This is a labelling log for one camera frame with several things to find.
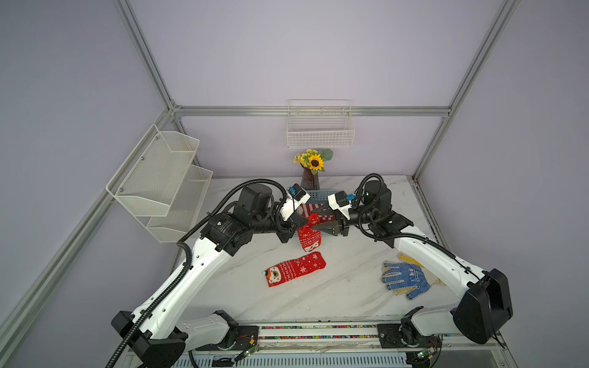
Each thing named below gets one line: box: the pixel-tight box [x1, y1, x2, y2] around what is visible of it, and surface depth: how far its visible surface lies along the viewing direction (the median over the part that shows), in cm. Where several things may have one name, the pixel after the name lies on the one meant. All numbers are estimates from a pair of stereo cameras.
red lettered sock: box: [296, 212, 323, 253], surface depth 75 cm
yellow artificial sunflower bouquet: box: [292, 148, 334, 175], surface depth 97 cm
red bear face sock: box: [263, 251, 326, 288], surface depth 90 cm
